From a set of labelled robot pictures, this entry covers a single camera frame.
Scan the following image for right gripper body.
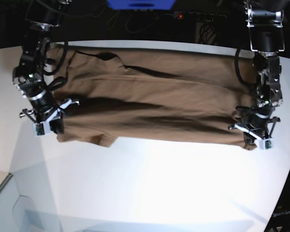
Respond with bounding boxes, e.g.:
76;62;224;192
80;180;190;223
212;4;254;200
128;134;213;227
19;98;80;133

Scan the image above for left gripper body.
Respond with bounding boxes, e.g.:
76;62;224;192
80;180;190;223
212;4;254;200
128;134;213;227
229;114;280;145

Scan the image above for brown t-shirt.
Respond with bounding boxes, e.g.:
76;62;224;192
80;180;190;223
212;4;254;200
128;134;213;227
54;47;256;150

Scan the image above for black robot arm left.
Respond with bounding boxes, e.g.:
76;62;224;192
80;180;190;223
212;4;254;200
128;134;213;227
229;0;285;150

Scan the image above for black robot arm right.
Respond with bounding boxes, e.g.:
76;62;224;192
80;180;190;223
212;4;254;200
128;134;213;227
13;0;79;136

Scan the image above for blue plastic bin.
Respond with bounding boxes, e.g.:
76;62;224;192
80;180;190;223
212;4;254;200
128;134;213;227
107;0;175;10

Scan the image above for black power strip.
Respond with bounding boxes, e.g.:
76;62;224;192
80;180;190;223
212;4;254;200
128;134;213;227
173;11;227;23

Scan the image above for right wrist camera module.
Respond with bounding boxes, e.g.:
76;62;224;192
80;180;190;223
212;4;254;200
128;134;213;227
33;121;51;137

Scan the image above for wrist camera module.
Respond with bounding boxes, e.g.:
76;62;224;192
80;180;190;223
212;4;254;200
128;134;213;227
33;121;51;137
259;138;273;150

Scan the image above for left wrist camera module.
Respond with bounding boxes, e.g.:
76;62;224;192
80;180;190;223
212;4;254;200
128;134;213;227
259;138;273;150

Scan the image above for black cable bundle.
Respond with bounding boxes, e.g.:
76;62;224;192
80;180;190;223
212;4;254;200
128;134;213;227
197;23;218;44

